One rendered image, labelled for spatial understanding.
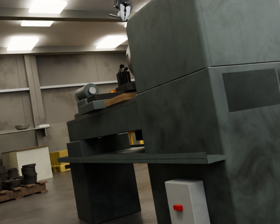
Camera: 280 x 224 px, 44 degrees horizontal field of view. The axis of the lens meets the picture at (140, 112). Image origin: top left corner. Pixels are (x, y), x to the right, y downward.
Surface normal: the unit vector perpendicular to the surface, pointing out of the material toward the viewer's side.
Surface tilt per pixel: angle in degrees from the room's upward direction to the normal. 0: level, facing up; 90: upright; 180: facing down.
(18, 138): 90
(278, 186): 90
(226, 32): 90
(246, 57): 90
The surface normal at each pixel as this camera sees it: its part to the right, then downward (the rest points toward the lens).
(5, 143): 0.50, -0.13
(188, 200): -0.87, 0.12
